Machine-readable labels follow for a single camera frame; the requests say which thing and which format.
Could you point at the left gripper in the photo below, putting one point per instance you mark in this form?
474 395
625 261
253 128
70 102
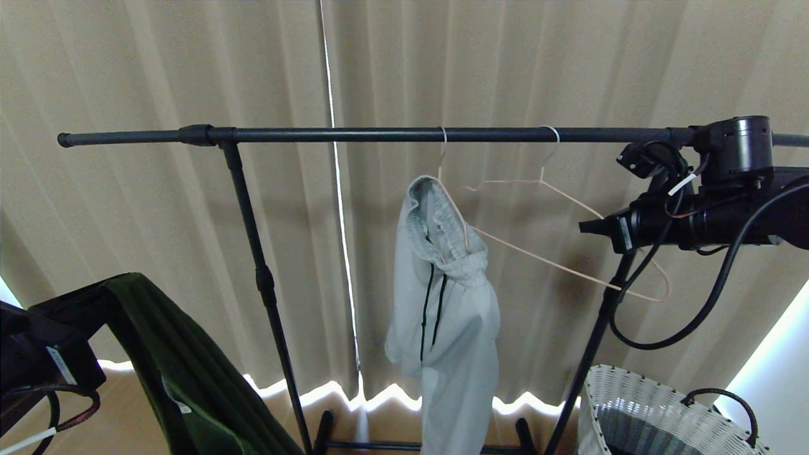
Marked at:
38 354

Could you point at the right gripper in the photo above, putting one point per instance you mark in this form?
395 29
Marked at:
695 221

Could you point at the pink clothes hanger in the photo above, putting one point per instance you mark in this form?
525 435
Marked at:
569 268
442 151

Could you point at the green garment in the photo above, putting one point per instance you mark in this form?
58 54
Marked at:
189 379

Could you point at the pale grey shorts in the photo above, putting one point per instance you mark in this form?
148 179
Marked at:
455 354

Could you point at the white laundry basket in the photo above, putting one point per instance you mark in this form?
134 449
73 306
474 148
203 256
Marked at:
632 392

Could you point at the black clothes rack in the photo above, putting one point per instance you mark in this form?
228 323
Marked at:
379 134

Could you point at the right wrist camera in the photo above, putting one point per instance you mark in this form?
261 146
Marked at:
644 158

